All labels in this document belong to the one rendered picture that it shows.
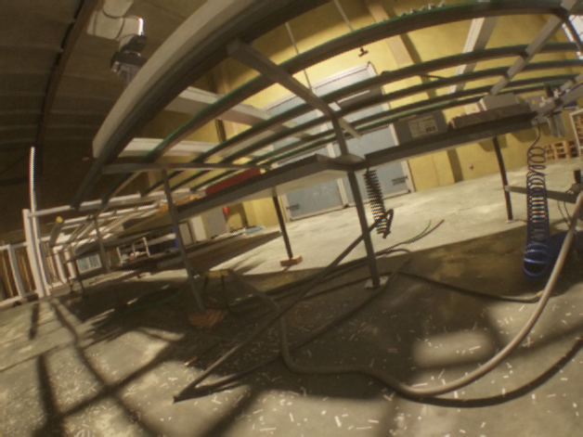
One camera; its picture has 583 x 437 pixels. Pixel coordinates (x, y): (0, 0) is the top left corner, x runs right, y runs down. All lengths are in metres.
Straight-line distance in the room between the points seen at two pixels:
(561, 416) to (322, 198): 7.13
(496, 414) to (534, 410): 0.08
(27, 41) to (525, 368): 11.60
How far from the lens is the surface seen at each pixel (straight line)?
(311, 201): 7.38
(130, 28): 1.01
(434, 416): 0.55
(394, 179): 6.76
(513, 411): 0.57
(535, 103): 8.22
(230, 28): 0.54
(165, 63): 0.65
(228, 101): 0.81
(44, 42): 11.04
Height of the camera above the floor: 0.45
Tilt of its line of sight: 3 degrees down
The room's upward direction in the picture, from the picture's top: 15 degrees counter-clockwise
